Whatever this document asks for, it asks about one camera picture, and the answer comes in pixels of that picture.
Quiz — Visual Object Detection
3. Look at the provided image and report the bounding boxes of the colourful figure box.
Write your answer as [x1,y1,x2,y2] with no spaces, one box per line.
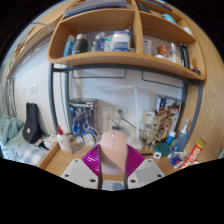
[154,94,184,134]

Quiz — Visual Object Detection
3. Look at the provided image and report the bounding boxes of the red chip can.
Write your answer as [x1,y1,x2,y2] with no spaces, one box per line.
[179,138,206,170]

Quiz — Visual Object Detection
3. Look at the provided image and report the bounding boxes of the blue robot model kit box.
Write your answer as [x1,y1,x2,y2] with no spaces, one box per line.
[68,98,99,139]

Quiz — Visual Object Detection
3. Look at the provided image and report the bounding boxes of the white coiled cable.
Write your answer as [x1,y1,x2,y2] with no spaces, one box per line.
[71,126,101,149]

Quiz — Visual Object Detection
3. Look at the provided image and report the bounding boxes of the grey metal desk frame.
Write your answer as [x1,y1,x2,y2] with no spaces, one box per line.
[47,63,204,148]

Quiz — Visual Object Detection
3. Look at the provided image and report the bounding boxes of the white charger block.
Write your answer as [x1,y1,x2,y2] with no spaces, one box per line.
[83,133,96,148]

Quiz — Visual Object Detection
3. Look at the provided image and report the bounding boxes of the blue snack packet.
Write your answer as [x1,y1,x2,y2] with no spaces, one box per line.
[168,150,188,169]

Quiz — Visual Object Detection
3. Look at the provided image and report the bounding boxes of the white red-capped pump bottle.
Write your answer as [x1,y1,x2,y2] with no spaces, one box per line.
[55,124,74,155]

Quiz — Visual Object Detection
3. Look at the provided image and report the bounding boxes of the white wall outlet plate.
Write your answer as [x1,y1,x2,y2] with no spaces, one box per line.
[101,106,128,126]

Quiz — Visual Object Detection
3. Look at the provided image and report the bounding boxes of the wooden wall shelf unit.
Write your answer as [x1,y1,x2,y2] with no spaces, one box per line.
[46,0,207,81]

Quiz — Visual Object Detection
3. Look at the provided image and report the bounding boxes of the teal blanket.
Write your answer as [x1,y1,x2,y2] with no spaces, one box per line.
[0,113,24,146]

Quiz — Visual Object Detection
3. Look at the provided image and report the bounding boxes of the small white carton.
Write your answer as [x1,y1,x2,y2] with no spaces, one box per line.
[141,109,156,126]

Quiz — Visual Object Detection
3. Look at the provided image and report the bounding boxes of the white wall switch plate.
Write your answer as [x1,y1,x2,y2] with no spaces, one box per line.
[29,83,38,95]

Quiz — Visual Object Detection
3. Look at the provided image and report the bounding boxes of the teal round lid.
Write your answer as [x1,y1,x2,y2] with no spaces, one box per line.
[154,142,172,158]

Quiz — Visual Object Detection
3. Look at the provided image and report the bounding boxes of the grey blue-patterned mouse pad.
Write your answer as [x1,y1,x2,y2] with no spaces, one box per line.
[101,179,126,192]

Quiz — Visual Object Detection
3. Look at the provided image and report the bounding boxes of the clear glass jar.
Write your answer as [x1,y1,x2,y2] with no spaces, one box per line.
[111,124,124,134]

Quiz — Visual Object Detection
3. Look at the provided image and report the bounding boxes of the tan robot figure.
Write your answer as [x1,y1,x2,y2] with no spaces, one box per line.
[139,113,168,149]

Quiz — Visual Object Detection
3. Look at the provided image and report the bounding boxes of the blue spray bottle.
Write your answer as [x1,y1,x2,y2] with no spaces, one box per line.
[175,118,190,153]

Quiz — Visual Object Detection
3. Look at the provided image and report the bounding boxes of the black bag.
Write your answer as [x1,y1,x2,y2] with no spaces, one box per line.
[22,102,44,145]

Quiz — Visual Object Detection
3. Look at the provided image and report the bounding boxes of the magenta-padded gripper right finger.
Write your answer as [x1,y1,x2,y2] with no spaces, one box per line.
[123,144,166,190]

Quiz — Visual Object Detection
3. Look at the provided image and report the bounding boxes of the blue white plaid bedding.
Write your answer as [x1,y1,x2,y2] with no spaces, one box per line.
[18,144,49,167]

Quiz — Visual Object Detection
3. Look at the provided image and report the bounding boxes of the pink computer mouse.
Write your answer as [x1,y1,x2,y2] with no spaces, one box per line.
[99,130,129,176]

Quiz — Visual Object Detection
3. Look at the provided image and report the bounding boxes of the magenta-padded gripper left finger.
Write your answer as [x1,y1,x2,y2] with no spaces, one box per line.
[60,143,103,190]

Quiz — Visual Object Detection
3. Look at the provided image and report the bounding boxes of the white flat box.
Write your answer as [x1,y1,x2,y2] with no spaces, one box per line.
[43,133,59,149]

